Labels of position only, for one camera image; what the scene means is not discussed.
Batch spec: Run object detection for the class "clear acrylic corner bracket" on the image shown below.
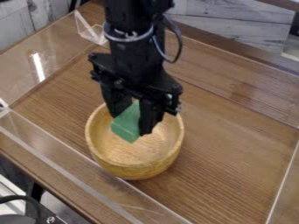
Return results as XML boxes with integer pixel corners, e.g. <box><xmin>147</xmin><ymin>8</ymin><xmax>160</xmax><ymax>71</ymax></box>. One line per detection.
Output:
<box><xmin>73</xmin><ymin>10</ymin><xmax>108</xmax><ymax>46</ymax></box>

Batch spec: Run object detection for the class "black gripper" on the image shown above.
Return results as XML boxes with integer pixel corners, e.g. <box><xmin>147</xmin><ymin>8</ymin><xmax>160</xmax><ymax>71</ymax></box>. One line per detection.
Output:
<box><xmin>88</xmin><ymin>52</ymin><xmax>183</xmax><ymax>136</ymax></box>

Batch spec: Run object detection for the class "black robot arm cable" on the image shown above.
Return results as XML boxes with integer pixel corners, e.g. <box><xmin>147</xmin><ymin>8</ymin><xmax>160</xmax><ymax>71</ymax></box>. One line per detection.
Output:
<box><xmin>151</xmin><ymin>14</ymin><xmax>184</xmax><ymax>65</ymax></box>

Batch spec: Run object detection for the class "black metal base plate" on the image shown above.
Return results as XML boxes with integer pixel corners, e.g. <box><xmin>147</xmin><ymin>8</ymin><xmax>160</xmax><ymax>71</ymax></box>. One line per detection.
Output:
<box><xmin>24</xmin><ymin>202</ymin><xmax>68</xmax><ymax>224</ymax></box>

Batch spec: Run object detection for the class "green rectangular block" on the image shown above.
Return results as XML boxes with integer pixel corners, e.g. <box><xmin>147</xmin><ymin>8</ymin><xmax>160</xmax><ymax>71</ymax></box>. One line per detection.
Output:
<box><xmin>111</xmin><ymin>101</ymin><xmax>140</xmax><ymax>143</ymax></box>

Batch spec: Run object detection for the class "black table leg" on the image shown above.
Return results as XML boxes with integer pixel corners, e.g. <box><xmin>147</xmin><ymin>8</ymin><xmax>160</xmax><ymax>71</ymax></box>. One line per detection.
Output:
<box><xmin>29</xmin><ymin>183</ymin><xmax>44</xmax><ymax>202</ymax></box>

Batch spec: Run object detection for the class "brown wooden bowl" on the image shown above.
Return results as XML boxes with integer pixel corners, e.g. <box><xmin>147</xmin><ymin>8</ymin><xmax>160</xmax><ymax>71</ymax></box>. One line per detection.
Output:
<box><xmin>86</xmin><ymin>104</ymin><xmax>184</xmax><ymax>180</ymax></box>

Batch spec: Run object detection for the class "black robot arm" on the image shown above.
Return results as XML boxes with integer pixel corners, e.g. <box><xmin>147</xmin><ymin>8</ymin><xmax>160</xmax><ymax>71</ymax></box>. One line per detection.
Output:
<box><xmin>88</xmin><ymin>0</ymin><xmax>183</xmax><ymax>136</ymax></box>

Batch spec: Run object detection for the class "clear acrylic front wall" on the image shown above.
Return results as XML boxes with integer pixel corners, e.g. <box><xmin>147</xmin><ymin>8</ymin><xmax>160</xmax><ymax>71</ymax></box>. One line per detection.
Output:
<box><xmin>0</xmin><ymin>108</ymin><xmax>192</xmax><ymax>224</ymax></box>

